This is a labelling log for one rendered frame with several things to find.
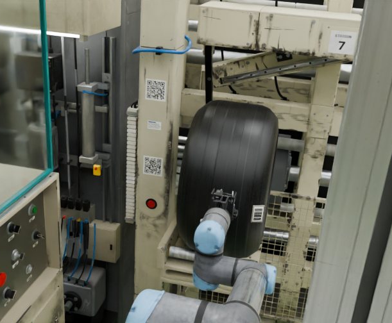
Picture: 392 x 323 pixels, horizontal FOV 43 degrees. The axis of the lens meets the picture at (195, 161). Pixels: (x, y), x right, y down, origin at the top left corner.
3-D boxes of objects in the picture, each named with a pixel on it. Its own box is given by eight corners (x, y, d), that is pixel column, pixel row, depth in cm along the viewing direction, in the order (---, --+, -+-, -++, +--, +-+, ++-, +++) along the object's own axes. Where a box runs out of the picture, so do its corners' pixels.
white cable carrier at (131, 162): (125, 222, 197) (127, 107, 178) (129, 216, 201) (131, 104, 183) (135, 224, 196) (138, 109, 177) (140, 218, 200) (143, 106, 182)
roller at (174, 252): (165, 250, 186) (168, 242, 190) (165, 259, 189) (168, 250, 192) (257, 266, 180) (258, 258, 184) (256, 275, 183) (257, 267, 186)
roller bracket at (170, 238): (156, 268, 186) (156, 247, 183) (181, 218, 222) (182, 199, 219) (164, 270, 186) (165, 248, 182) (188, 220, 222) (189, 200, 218)
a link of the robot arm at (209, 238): (190, 254, 126) (193, 224, 124) (199, 238, 137) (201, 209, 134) (220, 260, 125) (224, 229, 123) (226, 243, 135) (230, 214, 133)
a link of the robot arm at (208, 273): (228, 298, 129) (233, 260, 126) (187, 289, 131) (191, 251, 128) (233, 284, 136) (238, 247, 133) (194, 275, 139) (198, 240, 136)
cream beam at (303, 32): (196, 45, 189) (198, 5, 183) (208, 36, 212) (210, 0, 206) (358, 62, 179) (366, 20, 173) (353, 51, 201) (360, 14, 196)
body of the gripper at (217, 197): (238, 191, 148) (232, 204, 137) (234, 217, 151) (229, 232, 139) (213, 187, 150) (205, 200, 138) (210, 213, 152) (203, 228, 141)
